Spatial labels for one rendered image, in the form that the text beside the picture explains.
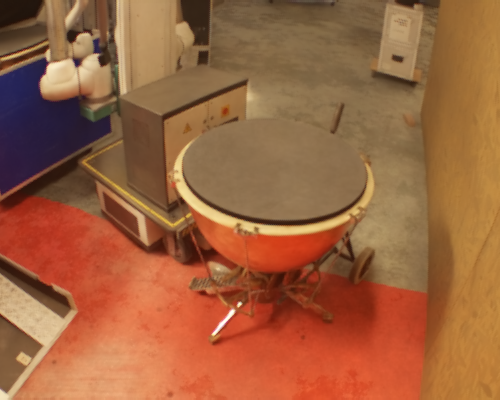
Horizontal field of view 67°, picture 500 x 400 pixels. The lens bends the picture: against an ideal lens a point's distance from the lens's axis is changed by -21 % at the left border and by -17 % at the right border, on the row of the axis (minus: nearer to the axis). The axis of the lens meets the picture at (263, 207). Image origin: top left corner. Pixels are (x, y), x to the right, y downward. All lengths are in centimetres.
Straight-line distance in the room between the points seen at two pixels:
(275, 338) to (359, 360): 40
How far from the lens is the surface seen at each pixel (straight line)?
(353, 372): 198
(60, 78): 225
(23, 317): 222
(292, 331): 207
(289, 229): 135
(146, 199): 225
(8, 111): 269
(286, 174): 154
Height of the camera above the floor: 165
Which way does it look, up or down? 38 degrees down
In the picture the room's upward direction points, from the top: 4 degrees clockwise
